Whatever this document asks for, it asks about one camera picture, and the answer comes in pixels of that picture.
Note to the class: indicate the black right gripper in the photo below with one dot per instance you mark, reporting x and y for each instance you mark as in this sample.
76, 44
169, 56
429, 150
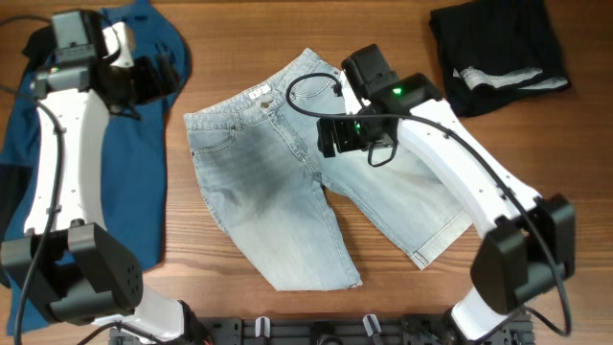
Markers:
345, 141

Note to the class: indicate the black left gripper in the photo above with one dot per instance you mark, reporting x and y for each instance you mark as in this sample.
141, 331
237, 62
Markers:
150, 88

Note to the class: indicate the light blue denim shorts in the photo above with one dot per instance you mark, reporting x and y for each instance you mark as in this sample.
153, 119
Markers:
264, 181

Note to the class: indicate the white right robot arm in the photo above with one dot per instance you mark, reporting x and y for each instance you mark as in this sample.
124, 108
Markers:
527, 240

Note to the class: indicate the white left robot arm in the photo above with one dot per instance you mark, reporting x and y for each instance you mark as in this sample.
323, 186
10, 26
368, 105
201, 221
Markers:
67, 265

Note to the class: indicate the blue polo shirt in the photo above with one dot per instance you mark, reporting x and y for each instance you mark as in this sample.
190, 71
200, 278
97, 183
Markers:
134, 166

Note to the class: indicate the folded black garment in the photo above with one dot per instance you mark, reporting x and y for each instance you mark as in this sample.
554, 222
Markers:
495, 52

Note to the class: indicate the black shirt under blue shirt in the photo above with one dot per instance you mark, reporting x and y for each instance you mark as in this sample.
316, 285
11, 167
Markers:
20, 147

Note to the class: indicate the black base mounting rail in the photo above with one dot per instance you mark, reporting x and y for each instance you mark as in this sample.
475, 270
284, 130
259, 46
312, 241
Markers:
325, 330

